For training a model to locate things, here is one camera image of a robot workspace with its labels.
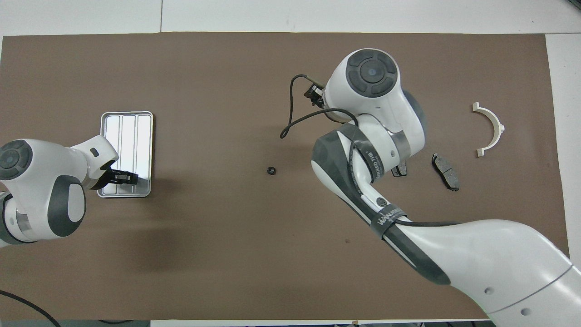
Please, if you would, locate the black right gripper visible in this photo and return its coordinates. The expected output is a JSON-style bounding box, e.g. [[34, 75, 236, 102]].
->
[[304, 82, 325, 108]]

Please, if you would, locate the silver metal tray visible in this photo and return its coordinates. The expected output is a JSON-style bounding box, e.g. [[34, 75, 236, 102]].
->
[[97, 111, 154, 198]]

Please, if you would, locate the white semicircular bracket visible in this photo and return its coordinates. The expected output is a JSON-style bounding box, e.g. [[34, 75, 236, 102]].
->
[[472, 102, 505, 158]]

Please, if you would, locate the long dark brake pad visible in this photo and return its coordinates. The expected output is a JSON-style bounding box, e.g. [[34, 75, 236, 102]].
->
[[431, 153, 460, 192]]

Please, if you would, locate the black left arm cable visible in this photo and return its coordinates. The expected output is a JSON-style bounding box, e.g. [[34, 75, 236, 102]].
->
[[0, 290, 61, 327]]

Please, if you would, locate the brown table mat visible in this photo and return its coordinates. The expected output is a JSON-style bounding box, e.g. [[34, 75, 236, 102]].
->
[[0, 32, 570, 321]]

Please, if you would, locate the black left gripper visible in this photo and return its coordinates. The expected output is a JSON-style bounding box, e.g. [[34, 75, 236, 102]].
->
[[100, 164, 139, 188]]

